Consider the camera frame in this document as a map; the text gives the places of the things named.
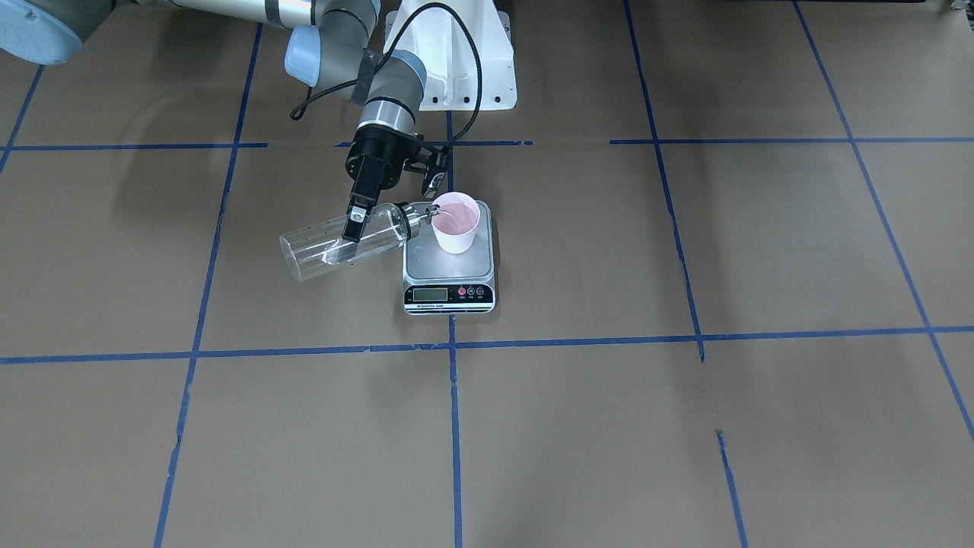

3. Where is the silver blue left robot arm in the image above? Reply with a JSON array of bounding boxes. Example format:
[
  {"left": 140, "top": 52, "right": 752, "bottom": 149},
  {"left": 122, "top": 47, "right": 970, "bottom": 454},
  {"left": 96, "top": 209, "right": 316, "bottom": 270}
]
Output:
[{"left": 177, "top": 1, "right": 425, "bottom": 243}]

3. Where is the silver digital kitchen scale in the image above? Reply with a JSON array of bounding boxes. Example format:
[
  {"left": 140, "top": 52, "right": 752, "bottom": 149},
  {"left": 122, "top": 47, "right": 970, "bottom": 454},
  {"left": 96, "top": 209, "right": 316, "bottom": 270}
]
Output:
[{"left": 403, "top": 200, "right": 498, "bottom": 315}]

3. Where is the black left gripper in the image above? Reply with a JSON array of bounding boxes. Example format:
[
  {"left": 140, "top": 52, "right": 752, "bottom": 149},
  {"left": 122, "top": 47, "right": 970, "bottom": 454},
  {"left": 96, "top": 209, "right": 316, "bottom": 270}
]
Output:
[{"left": 342, "top": 126, "right": 422, "bottom": 244}]

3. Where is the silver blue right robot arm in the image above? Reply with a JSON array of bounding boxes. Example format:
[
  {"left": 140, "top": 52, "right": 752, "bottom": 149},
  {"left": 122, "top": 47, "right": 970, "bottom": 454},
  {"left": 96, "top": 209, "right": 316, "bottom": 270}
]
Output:
[{"left": 1, "top": 1, "right": 117, "bottom": 65}]

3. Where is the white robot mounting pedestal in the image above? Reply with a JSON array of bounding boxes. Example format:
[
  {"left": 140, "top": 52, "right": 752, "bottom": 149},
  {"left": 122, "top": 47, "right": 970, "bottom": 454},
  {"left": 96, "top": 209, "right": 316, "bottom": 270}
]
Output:
[{"left": 380, "top": 1, "right": 518, "bottom": 111}]

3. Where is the pink plastic cup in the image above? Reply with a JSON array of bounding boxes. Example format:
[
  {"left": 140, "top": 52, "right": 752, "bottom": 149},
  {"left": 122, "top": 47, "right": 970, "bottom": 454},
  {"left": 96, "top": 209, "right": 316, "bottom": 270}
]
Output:
[{"left": 431, "top": 192, "right": 482, "bottom": 254}]

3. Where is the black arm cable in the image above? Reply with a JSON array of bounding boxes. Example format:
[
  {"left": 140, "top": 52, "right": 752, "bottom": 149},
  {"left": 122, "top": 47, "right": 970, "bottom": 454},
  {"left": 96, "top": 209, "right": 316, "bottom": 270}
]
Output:
[{"left": 290, "top": 2, "right": 483, "bottom": 149}]

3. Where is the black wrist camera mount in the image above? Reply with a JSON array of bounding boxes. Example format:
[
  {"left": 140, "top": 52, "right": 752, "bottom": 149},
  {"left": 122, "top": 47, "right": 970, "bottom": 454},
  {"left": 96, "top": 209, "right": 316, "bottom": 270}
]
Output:
[{"left": 403, "top": 134, "right": 453, "bottom": 200}]

